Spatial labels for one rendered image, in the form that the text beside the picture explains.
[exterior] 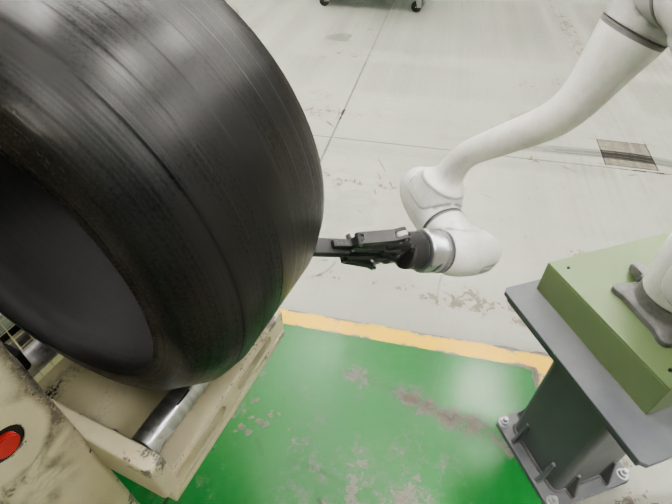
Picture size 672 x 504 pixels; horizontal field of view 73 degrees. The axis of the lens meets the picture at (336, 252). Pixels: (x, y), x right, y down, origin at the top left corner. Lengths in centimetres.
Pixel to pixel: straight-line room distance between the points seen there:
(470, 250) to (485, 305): 123
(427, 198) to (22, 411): 78
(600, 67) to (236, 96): 53
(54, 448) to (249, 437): 109
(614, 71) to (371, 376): 138
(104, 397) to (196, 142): 63
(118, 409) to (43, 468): 24
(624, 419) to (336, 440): 93
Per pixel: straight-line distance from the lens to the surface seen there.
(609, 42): 79
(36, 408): 67
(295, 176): 55
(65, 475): 78
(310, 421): 175
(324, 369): 186
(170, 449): 81
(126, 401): 95
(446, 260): 91
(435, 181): 100
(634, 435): 119
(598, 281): 129
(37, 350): 94
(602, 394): 121
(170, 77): 47
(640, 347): 119
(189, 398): 79
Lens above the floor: 157
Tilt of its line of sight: 43 degrees down
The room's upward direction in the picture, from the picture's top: straight up
